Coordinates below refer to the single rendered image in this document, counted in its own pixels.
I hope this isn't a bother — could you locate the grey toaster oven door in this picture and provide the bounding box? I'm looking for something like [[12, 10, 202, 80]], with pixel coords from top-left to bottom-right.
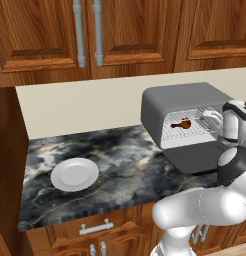
[[162, 141, 230, 176]]

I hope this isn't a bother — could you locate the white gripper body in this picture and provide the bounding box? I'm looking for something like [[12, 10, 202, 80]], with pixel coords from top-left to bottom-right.
[[201, 109, 225, 132]]

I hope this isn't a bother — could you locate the wooden base cupboard door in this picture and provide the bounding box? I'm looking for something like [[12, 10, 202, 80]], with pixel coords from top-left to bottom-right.
[[52, 237, 100, 256], [190, 221, 246, 248], [96, 229, 157, 256]]

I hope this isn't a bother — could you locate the wire oven rack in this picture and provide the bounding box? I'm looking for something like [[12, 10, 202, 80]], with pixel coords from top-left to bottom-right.
[[162, 107, 223, 141]]

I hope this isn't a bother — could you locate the tall wooden cupboard side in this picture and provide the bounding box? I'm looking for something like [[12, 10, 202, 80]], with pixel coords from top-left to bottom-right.
[[0, 86, 30, 256]]

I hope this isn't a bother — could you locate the long grey cupboard handle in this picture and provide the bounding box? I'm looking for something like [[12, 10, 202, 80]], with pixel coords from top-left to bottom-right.
[[92, 0, 105, 67], [72, 0, 87, 69]]

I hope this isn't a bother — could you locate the brown chicken drumstick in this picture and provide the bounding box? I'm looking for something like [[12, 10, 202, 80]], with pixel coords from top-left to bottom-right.
[[170, 118, 193, 130]]

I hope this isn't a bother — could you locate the grey toaster oven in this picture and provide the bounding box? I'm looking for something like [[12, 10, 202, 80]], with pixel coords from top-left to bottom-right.
[[140, 82, 234, 151]]

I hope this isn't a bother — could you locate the wooden drawer front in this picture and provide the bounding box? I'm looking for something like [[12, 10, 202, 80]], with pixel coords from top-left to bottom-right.
[[44, 205, 155, 250]]

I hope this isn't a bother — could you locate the silver drawer handle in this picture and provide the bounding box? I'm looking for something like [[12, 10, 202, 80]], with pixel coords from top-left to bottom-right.
[[78, 218, 115, 237]]

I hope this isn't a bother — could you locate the wooden wall cupboard door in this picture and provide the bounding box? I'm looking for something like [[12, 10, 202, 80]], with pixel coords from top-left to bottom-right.
[[0, 0, 92, 89], [174, 0, 246, 74], [86, 0, 183, 80]]

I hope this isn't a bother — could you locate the white round plate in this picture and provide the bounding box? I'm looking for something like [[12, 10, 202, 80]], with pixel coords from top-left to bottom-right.
[[50, 157, 100, 193]]

